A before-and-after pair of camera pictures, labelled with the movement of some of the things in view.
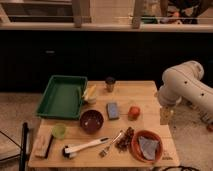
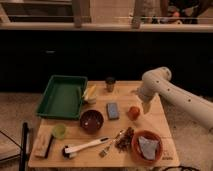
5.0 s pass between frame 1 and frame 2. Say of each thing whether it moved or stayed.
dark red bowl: stayed
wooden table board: stayed
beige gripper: moved
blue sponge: stayed
